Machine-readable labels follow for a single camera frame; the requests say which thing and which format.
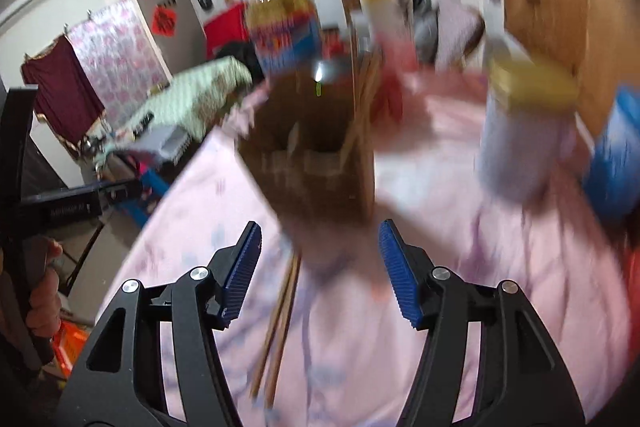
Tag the red paper wall decoration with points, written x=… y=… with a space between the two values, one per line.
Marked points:
x=162 y=21

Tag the pile of wooden chopsticks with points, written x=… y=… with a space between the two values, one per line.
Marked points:
x=280 y=322

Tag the bright red cloth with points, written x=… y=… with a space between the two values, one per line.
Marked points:
x=225 y=27

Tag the blue can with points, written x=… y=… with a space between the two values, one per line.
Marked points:
x=612 y=157

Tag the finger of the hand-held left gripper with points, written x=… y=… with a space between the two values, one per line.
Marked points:
x=120 y=193

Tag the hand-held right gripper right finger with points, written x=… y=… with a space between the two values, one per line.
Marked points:
x=400 y=277

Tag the black jacket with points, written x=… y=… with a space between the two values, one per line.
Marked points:
x=247 y=57

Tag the orange box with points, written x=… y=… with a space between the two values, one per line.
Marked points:
x=70 y=347

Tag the pink floral tablecloth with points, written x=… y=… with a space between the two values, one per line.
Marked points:
x=475 y=282

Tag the blue plastic stool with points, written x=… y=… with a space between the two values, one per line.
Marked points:
x=150 y=187

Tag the dark red cloth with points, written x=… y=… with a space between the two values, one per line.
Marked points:
x=60 y=92

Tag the white can with gold lid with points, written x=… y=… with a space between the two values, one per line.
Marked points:
x=520 y=147

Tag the red tin can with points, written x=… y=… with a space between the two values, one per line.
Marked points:
x=395 y=52

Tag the person's left hand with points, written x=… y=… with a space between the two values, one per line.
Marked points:
x=44 y=292

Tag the green patterned cloth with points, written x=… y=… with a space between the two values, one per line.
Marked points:
x=200 y=92

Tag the wooden chopstick holder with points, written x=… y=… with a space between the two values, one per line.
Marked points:
x=310 y=187

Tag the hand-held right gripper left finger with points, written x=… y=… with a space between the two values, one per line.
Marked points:
x=242 y=272

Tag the grey storage box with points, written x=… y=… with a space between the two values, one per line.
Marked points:
x=160 y=142

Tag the pink floral curtain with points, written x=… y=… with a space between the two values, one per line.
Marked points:
x=115 y=52

